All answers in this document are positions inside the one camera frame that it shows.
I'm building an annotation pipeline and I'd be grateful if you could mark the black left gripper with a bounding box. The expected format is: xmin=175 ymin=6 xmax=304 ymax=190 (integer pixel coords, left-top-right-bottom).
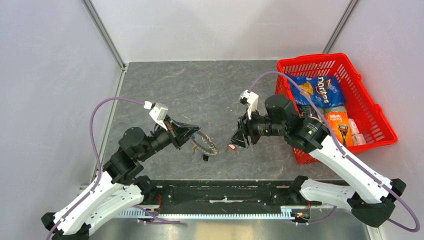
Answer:
xmin=138 ymin=114 xmax=201 ymax=161

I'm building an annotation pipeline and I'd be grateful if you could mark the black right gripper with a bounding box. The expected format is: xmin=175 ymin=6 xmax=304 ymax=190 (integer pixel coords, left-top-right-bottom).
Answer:
xmin=227 ymin=105 xmax=287 ymax=149

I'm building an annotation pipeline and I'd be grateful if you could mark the steel disc with keyrings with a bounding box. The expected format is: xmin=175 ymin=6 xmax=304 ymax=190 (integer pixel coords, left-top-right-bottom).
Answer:
xmin=189 ymin=130 xmax=219 ymax=162

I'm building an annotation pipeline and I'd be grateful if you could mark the red key tag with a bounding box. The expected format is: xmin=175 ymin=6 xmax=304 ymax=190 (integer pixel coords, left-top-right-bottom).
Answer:
xmin=227 ymin=143 xmax=238 ymax=151

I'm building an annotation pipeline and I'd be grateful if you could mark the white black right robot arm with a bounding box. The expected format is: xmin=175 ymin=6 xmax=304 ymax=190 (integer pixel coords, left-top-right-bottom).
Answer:
xmin=228 ymin=90 xmax=406 ymax=228

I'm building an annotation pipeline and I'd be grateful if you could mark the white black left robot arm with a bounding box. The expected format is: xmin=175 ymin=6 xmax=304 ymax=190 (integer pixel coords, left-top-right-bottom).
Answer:
xmin=41 ymin=115 xmax=200 ymax=240

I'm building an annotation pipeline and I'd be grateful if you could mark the blue Doritos chip bag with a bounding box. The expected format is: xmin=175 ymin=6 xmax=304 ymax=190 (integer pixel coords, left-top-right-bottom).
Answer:
xmin=288 ymin=75 xmax=346 ymax=109

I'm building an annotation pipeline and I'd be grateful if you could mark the orange Gillette razor box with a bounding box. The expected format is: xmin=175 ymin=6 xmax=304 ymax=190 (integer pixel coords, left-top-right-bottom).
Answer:
xmin=324 ymin=111 xmax=354 ymax=148

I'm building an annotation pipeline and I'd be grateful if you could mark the pink white small packet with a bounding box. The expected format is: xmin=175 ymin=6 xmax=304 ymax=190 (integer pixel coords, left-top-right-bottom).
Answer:
xmin=348 ymin=118 xmax=366 ymax=146

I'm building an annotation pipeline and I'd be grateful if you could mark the red plastic basket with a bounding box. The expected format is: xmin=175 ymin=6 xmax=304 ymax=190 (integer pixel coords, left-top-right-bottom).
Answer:
xmin=276 ymin=53 xmax=398 ymax=155

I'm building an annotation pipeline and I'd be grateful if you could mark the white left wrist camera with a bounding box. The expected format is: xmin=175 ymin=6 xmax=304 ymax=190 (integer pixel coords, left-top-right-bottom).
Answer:
xmin=143 ymin=101 xmax=169 ymax=131

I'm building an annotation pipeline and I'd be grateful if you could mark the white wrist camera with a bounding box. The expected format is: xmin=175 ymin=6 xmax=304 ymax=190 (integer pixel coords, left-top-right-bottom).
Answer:
xmin=239 ymin=89 xmax=259 ymax=120
xmin=143 ymin=101 xmax=169 ymax=131

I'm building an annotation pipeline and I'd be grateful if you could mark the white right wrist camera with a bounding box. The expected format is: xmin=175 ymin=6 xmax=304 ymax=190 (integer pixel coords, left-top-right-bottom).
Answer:
xmin=239 ymin=89 xmax=259 ymax=120

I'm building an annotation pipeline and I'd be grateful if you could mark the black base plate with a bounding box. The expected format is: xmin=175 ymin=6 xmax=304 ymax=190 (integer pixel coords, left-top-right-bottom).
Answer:
xmin=142 ymin=180 xmax=312 ymax=215

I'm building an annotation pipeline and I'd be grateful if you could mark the slotted cable duct rail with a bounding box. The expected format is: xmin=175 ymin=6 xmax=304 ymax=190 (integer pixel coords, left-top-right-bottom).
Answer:
xmin=115 ymin=207 xmax=295 ymax=221

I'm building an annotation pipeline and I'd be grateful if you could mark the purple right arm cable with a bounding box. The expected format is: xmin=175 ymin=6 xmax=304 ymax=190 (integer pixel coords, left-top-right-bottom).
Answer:
xmin=248 ymin=70 xmax=422 ymax=233

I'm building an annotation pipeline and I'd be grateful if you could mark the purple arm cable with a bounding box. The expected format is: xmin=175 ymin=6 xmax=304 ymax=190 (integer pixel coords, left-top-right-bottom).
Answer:
xmin=44 ymin=96 xmax=182 ymax=240
xmin=248 ymin=70 xmax=422 ymax=233

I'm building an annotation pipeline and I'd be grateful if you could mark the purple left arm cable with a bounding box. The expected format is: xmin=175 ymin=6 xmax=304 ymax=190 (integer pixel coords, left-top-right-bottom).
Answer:
xmin=44 ymin=96 xmax=182 ymax=240

